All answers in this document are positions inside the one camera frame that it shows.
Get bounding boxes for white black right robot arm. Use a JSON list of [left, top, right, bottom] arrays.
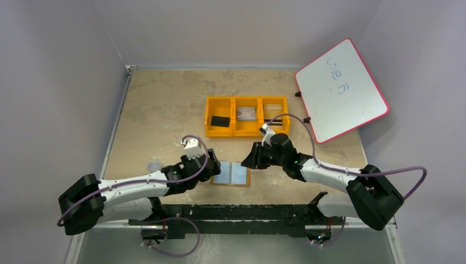
[[241, 134, 404, 230]]

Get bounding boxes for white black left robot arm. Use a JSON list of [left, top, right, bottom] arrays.
[[57, 148, 221, 235]]

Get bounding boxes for silver striped card middle bin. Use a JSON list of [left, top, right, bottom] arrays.
[[236, 107, 257, 121]]

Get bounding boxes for black card in bin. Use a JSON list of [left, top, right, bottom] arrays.
[[210, 115, 230, 128]]

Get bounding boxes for yellow plastic sorting bin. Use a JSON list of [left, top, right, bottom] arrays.
[[204, 96, 290, 138]]

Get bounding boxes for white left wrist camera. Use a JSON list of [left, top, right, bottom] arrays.
[[182, 137, 204, 160]]

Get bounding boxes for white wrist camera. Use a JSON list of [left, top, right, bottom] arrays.
[[182, 137, 204, 160], [259, 123, 276, 146]]

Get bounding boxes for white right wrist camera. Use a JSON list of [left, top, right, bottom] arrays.
[[259, 123, 276, 146]]

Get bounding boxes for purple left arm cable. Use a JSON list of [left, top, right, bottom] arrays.
[[56, 135, 209, 257]]

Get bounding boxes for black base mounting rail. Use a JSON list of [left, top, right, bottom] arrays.
[[129, 192, 344, 244]]

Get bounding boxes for white board with pink frame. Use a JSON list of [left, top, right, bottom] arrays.
[[295, 38, 390, 143]]

